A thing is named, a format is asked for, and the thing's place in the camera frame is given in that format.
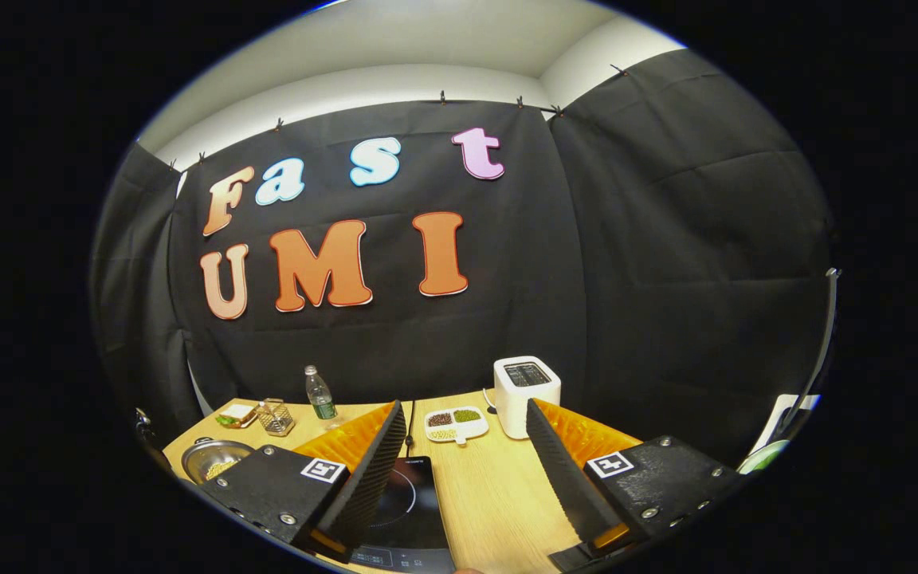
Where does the black backdrop cloth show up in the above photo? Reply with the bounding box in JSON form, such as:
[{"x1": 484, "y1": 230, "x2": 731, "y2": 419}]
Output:
[{"x1": 88, "y1": 48, "x2": 838, "y2": 479}]

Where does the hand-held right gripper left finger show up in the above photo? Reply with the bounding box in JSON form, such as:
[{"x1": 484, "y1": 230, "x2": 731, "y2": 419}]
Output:
[{"x1": 196, "y1": 399, "x2": 408, "y2": 563}]

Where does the white divided bean dish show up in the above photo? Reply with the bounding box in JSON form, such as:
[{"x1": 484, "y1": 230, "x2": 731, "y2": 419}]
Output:
[{"x1": 425, "y1": 406, "x2": 490, "y2": 445}]

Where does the clear plastic water bottle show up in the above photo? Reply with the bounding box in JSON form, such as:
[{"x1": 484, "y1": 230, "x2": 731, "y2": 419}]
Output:
[{"x1": 304, "y1": 364, "x2": 339, "y2": 421}]

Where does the white toaster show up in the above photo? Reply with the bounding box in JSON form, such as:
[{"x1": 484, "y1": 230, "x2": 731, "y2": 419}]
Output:
[{"x1": 493, "y1": 356, "x2": 562, "y2": 440}]

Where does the steel pot with black handle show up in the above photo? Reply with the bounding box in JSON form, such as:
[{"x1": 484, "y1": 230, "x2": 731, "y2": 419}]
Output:
[{"x1": 182, "y1": 437, "x2": 257, "y2": 486}]

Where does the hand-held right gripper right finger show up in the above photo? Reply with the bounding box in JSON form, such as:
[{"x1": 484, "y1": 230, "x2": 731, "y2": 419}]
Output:
[{"x1": 525, "y1": 397, "x2": 749, "y2": 571}]

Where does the metal wire basket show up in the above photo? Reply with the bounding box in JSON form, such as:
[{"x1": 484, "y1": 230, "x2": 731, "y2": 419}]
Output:
[{"x1": 256, "y1": 398, "x2": 296, "y2": 437}]

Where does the sandwich with lettuce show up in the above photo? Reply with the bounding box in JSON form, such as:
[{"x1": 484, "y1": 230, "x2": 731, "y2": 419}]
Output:
[{"x1": 216, "y1": 403, "x2": 259, "y2": 429}]

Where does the black induction cooktop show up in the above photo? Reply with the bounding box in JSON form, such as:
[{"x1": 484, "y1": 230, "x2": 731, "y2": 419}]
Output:
[{"x1": 347, "y1": 456, "x2": 456, "y2": 574}]

